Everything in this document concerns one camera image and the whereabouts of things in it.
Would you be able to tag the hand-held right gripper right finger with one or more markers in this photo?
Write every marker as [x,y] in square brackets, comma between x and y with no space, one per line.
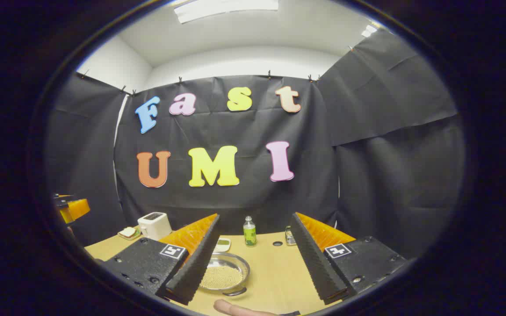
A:
[314,267]

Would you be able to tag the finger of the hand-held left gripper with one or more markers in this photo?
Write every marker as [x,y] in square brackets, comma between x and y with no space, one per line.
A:
[77,210]
[62,200]

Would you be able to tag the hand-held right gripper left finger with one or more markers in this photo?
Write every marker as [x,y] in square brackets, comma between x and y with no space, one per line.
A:
[196,267]

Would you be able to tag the pile of soybeans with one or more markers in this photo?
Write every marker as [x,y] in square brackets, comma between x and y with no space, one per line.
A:
[221,277]

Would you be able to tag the stainless steel pot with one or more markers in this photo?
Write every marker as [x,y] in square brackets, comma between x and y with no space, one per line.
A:
[235,263]

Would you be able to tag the white divided bean tray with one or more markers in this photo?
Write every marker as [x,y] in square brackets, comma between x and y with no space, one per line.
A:
[223,244]

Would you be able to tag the sandwich on small plate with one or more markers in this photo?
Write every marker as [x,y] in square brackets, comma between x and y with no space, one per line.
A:
[128,232]

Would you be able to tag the white toaster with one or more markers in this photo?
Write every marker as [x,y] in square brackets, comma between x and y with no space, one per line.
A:
[154,225]

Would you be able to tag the green label drink bottle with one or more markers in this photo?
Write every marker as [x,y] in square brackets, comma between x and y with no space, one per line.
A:
[249,232]

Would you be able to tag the small ceiling light panel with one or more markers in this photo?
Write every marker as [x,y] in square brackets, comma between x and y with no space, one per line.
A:
[369,30]

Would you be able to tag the long ceiling light panel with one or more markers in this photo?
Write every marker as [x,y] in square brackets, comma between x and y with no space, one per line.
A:
[224,8]

